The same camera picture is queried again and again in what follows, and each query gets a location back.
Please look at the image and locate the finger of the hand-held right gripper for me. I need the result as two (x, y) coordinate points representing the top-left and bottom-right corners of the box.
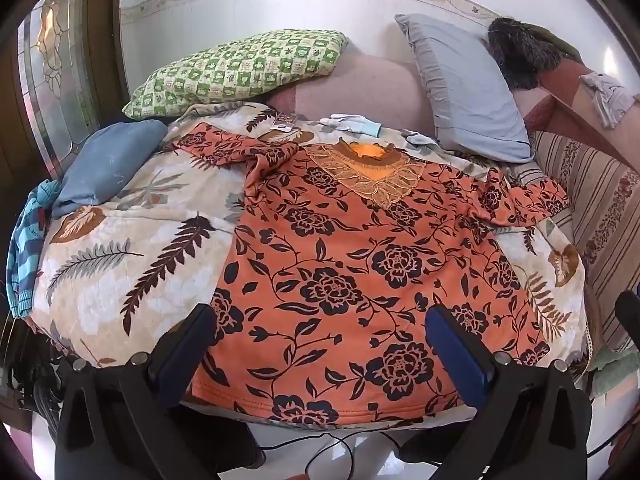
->
(615, 291), (640, 353)

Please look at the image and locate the grey pillow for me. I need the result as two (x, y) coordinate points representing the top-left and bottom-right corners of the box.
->
(394, 13), (536, 163)

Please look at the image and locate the leaf print blanket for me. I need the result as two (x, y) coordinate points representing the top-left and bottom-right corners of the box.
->
(30, 102), (593, 411)

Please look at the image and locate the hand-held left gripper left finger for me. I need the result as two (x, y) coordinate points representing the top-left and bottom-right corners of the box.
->
(54, 303), (218, 480)

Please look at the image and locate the striped sofa cushion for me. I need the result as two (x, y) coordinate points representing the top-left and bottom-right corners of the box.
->
(530, 130), (640, 356)

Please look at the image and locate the white glove with teal cuff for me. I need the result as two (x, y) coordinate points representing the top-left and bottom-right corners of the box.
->
(320, 112), (383, 137)

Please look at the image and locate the green checkered pillow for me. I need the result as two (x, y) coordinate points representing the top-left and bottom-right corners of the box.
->
(122, 29), (348, 122)

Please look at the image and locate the blue striped garment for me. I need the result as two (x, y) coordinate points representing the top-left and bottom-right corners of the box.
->
(6, 179), (63, 320)

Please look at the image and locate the green cloth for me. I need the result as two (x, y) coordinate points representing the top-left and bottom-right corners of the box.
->
(585, 345), (640, 401)

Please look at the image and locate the blue folded cloth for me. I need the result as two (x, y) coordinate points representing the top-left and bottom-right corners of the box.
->
(51, 120), (168, 218)

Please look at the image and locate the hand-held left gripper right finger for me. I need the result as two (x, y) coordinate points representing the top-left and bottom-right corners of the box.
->
(425, 304), (601, 480)

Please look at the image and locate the white grey crumpled cloth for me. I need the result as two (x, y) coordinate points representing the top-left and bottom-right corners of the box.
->
(580, 72), (636, 128)

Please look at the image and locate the brown folded quilt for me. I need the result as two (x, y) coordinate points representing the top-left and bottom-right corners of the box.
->
(525, 57), (640, 161)

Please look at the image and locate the grey white glove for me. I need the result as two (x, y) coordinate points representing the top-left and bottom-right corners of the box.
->
(405, 132), (441, 151)

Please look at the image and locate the dark furry garment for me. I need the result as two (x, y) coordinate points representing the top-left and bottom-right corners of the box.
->
(487, 16), (563, 91)

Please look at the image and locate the black cable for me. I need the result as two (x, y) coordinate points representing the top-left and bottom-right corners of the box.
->
(305, 430), (401, 480)

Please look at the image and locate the stained glass window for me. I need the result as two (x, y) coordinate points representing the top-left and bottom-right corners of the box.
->
(17, 0), (121, 181)

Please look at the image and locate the orange floral shirt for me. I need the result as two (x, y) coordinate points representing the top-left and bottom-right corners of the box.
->
(172, 121), (571, 428)

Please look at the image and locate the pink bed sheet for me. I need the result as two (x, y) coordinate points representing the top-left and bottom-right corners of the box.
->
(267, 52), (441, 133)

